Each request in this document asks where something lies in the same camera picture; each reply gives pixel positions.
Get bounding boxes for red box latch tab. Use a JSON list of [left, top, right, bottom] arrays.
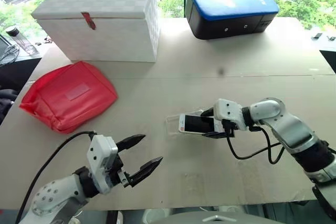
[[80, 12, 97, 30]]

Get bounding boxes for black fabric bundle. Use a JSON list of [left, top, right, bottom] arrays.
[[0, 89, 19, 126]]

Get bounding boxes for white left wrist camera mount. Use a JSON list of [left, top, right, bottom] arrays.
[[87, 134, 119, 195]]

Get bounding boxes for grey rounded robot body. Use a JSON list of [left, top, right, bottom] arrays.
[[149, 210, 286, 224]]

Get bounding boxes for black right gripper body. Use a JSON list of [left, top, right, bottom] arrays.
[[222, 119, 238, 138]]

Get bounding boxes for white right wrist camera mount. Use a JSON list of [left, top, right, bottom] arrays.
[[213, 99, 249, 132]]

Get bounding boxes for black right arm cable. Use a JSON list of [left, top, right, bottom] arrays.
[[226, 126, 286, 165]]

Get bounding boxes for dark side table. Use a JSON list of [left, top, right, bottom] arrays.
[[0, 34, 43, 126]]

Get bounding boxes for white smartphone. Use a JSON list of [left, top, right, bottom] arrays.
[[178, 113, 224, 133]]

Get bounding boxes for clear plastic phone case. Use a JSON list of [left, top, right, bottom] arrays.
[[165, 109, 211, 139]]

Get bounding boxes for black eyeglasses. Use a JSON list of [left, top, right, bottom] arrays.
[[0, 44, 20, 66]]

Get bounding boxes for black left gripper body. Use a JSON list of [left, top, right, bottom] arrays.
[[106, 152, 132, 189]]

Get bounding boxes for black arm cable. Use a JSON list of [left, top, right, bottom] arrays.
[[226, 126, 286, 165], [15, 131, 95, 224]]

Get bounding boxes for white woven storage box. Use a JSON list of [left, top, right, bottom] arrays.
[[30, 0, 161, 63]]

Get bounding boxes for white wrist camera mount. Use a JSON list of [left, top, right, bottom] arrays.
[[87, 134, 119, 195], [213, 99, 249, 132]]

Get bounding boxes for dark side desk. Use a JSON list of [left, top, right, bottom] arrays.
[[319, 49, 336, 74]]

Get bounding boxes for clear bottle with black cap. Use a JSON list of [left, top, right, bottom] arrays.
[[5, 26, 36, 57]]

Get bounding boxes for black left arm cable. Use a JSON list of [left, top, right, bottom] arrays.
[[15, 131, 95, 224]]

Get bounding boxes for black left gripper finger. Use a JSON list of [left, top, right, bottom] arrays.
[[116, 134, 146, 154], [128, 156, 164, 188]]

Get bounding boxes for blue and black hard case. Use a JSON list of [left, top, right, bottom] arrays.
[[185, 0, 280, 40]]

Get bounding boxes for red fabric pouch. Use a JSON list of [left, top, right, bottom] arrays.
[[19, 60, 119, 134]]

